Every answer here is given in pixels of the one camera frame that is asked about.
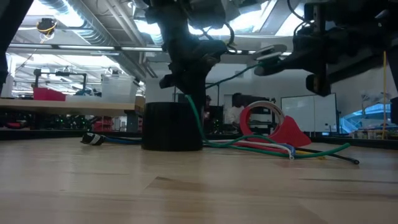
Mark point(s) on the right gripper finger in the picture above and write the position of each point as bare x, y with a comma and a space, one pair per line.
276, 69
292, 51

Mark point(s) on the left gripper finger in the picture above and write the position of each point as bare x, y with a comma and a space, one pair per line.
201, 93
192, 93

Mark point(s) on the red tape dispenser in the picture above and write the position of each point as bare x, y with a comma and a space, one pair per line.
292, 133

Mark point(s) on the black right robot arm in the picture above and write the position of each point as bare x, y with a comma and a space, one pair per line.
360, 37

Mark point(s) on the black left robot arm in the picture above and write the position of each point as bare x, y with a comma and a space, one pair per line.
12, 31

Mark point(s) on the person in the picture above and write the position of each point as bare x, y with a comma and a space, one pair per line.
207, 105
234, 112

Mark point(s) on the black cabinet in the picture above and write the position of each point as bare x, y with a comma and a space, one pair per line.
258, 97

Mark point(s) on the whiteboard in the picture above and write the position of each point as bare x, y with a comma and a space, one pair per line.
323, 115

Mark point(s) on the white translucent bin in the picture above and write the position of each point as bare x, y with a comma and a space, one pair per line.
119, 90

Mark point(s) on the red bin stack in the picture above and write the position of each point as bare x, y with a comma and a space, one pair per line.
102, 124

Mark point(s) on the long strip light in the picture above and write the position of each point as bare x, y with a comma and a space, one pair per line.
87, 47

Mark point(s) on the black plug white label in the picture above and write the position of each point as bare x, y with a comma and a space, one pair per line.
90, 139

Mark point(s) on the red storage bin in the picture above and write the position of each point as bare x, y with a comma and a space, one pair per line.
49, 94

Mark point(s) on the black gantry frame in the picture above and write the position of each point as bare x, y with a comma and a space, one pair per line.
218, 96
62, 74

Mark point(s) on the grey wall vent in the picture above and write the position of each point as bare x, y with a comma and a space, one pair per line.
241, 76

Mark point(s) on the wheeled grey frame workbench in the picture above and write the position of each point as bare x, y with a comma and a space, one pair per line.
62, 107

